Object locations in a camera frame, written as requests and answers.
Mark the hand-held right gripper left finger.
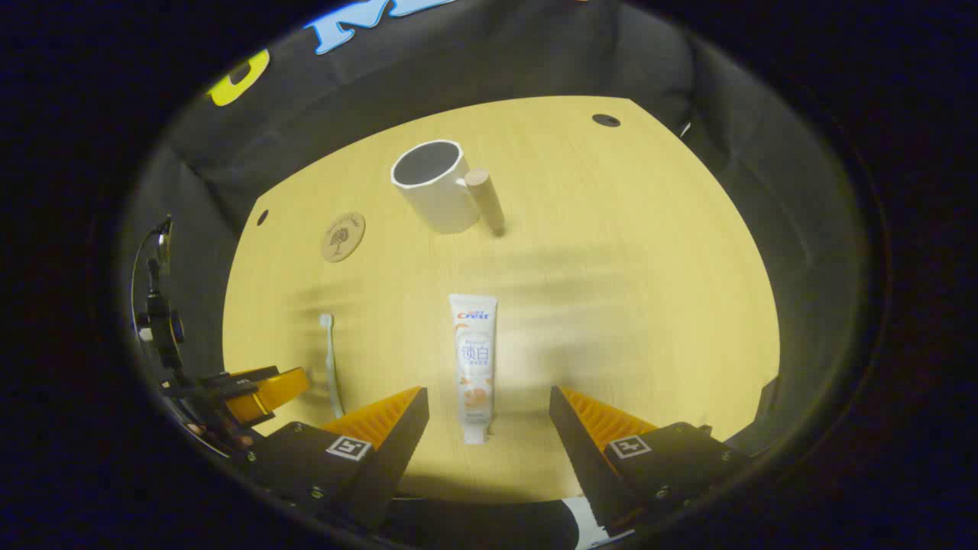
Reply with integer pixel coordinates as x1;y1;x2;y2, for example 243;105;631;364
244;386;431;531

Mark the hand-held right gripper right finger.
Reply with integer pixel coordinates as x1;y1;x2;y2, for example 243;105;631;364
548;385;753;539

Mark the light blue toothbrush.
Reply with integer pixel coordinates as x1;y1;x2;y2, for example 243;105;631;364
319;312;346;419

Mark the white toothpaste tube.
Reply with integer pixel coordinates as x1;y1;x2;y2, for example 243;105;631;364
449;293;499;445

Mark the round cork coaster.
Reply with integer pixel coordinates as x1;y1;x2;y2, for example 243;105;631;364
320;212;367;264

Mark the white cup with wooden handle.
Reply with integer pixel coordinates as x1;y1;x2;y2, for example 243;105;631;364
390;140;507;238

